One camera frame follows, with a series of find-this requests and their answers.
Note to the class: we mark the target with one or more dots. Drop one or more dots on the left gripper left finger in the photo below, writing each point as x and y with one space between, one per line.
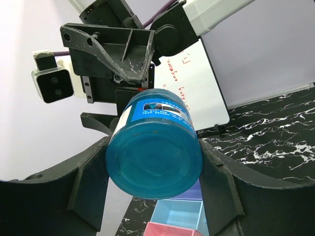
67 199

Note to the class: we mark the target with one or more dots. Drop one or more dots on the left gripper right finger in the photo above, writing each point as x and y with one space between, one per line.
239 201

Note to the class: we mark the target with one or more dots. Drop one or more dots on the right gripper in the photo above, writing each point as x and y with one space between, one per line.
106 59

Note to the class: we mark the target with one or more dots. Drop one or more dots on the blue cleaning gel jar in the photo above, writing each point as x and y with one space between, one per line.
154 152

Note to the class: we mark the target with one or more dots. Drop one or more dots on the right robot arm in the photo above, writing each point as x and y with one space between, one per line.
177 26

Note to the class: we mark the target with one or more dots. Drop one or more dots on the purple bin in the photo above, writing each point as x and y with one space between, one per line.
193 194

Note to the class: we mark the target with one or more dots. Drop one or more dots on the light blue middle bin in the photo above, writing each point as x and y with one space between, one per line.
181 213

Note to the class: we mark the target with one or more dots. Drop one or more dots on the pink bin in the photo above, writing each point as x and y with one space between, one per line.
156 229

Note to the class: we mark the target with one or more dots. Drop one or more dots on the white whiteboard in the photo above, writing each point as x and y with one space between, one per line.
207 94

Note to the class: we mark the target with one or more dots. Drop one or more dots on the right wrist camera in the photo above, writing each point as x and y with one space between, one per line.
54 77

